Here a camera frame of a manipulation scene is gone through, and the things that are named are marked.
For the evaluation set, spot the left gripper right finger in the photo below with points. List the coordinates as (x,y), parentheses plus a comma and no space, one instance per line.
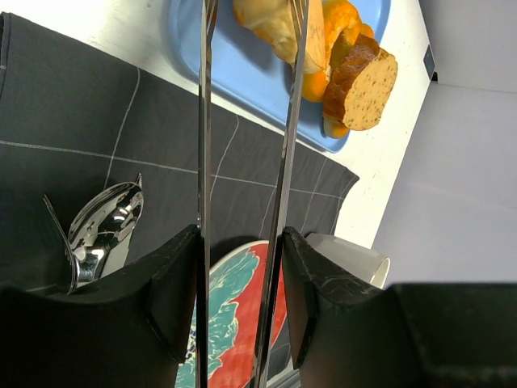
(345,332)

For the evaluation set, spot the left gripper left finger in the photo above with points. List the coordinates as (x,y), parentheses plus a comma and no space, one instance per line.
(128,329)

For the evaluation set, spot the light golden bread loaf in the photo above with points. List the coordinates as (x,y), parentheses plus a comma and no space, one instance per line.
(272,22)

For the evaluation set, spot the metal serving tongs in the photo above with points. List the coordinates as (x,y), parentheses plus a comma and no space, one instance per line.
(300,15)

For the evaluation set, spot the brown seeded bread slice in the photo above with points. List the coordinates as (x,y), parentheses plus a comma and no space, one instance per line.
(359,88)

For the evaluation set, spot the white ceramic mug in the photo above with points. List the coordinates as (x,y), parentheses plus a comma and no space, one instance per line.
(366,264)

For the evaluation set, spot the teal and red plate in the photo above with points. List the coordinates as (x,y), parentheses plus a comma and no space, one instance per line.
(235,289)

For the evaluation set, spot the dark checked placemat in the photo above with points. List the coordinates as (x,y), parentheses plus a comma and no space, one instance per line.
(74,119)

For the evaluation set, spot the blue plastic tray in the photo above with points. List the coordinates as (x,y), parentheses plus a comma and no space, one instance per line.
(247,72)

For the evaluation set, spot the pink handled spoon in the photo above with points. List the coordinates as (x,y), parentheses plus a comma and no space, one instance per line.
(101,226)

